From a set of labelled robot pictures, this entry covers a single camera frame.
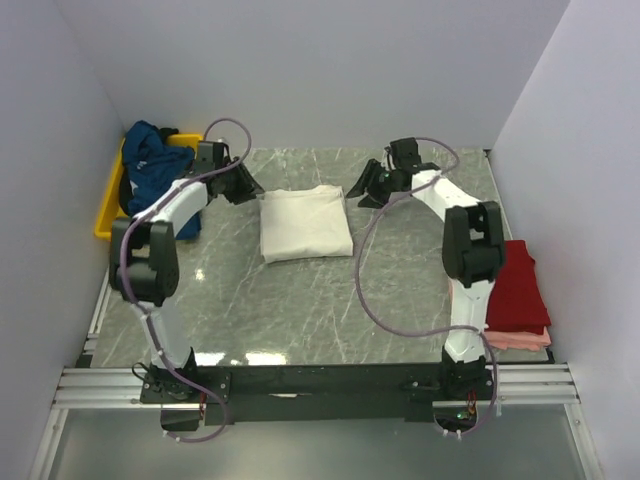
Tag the folded pink t shirt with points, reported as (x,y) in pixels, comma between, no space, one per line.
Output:
(520,340)

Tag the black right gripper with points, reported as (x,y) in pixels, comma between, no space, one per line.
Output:
(374,200)

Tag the white t shirt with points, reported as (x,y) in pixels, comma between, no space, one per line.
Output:
(304,224)

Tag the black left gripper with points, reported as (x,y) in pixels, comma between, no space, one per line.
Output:
(248,189)

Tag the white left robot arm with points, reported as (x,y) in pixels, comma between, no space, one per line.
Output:
(144,268)

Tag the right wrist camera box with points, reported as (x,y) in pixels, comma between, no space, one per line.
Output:
(404,155)

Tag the blue t shirt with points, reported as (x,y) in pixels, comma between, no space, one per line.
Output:
(155,170)

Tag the folded red t shirt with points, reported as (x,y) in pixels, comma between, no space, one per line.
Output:
(519,264)

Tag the yellow plastic bin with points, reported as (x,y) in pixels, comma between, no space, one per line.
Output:
(110,207)

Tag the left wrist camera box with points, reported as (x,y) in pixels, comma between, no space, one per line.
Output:
(212,155)

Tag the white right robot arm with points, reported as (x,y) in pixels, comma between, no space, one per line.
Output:
(473,252)

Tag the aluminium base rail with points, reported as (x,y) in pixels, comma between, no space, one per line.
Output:
(117,388)

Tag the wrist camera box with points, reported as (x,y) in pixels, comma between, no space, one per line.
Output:
(212,155)
(404,155)

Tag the black base crossbeam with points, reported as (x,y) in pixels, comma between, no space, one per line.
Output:
(288,393)

